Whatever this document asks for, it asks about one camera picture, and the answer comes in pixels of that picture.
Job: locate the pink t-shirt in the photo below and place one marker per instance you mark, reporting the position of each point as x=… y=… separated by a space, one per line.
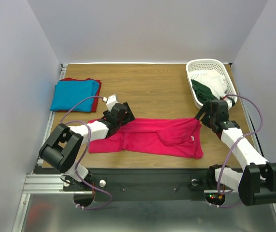
x=174 y=137

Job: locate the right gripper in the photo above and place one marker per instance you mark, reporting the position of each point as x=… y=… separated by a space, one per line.
x=205 y=112

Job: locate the blue folded t-shirt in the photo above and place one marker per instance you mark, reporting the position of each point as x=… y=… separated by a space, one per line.
x=73 y=95

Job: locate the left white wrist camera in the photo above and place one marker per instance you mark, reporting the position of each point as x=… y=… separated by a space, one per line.
x=110 y=101

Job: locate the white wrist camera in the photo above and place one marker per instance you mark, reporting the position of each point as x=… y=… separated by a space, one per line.
x=230 y=101
x=110 y=101

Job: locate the aluminium frame rail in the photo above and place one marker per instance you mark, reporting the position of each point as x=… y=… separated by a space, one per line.
x=153 y=91

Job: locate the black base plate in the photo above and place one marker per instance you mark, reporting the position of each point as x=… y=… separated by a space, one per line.
x=154 y=184

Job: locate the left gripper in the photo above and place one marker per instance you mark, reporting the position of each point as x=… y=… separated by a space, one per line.
x=128 y=116

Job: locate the white t-shirt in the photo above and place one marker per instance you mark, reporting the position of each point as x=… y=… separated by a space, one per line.
x=214 y=80

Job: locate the dark green t-shirt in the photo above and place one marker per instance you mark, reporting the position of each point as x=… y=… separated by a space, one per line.
x=204 y=93

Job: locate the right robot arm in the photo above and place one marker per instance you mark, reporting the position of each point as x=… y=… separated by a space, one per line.
x=256 y=184

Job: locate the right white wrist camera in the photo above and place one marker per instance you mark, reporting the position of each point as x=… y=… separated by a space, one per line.
x=230 y=101

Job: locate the dark red folded t-shirt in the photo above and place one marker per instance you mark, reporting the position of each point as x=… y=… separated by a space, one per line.
x=97 y=90

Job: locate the white plastic basket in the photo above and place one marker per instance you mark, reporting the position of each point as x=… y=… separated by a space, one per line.
x=202 y=67

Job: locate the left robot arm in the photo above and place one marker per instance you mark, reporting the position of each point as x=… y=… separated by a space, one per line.
x=61 y=148

